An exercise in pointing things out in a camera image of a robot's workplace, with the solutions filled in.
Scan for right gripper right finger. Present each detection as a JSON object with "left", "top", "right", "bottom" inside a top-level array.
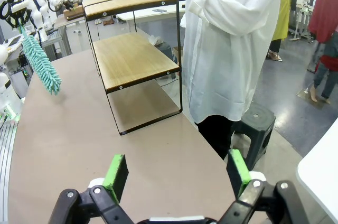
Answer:
[{"left": 216, "top": 149, "right": 310, "bottom": 224}]

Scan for two-tier wood metal shelf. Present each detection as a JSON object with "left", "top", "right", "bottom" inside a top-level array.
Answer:
[{"left": 81, "top": 0, "right": 184, "bottom": 136}]

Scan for dark plastic stool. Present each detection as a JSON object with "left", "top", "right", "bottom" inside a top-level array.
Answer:
[{"left": 231, "top": 101, "right": 277, "bottom": 172}]

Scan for brown wooden box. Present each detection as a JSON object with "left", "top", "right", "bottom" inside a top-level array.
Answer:
[{"left": 63, "top": 5, "right": 86, "bottom": 22}]

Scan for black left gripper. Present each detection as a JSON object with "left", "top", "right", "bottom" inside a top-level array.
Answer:
[{"left": 0, "top": 0, "right": 32, "bottom": 28}]

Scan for white background table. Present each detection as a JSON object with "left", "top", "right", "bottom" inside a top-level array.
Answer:
[{"left": 116, "top": 0, "right": 187, "bottom": 22}]

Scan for grey aluminium rail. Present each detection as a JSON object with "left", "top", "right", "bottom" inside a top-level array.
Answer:
[{"left": 0, "top": 120, "right": 18, "bottom": 224}]

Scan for person in yellow apron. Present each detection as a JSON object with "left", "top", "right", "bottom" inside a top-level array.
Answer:
[{"left": 266, "top": 0, "right": 298, "bottom": 62}]

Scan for person in red hoodie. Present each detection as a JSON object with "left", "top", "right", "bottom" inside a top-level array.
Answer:
[{"left": 307, "top": 0, "right": 338, "bottom": 104}]

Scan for person in white coat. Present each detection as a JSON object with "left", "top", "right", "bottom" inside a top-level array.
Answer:
[{"left": 179, "top": 0, "right": 288, "bottom": 160}]

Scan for teal microfibre duster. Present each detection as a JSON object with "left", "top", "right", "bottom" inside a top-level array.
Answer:
[{"left": 17, "top": 20, "right": 63, "bottom": 96}]

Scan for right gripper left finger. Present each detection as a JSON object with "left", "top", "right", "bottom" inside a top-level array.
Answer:
[{"left": 47, "top": 154, "right": 138, "bottom": 224}]

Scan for large white table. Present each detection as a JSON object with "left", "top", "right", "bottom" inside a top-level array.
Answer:
[{"left": 296, "top": 125, "right": 338, "bottom": 221}]

